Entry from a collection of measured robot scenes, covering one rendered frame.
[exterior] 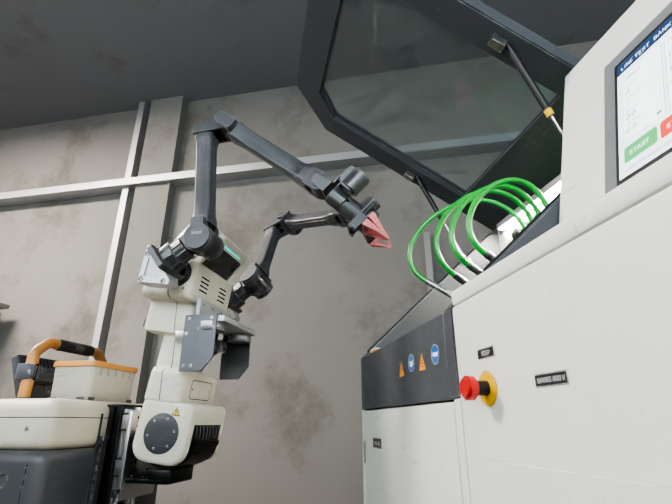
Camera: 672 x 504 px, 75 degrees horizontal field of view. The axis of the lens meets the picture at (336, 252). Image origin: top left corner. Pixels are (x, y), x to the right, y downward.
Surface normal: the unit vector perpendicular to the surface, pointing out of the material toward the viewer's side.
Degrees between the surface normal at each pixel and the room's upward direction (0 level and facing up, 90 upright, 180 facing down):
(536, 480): 90
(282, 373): 90
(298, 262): 90
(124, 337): 90
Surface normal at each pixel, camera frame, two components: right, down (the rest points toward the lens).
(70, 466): 0.98, -0.07
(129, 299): -0.20, -0.36
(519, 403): -0.98, -0.07
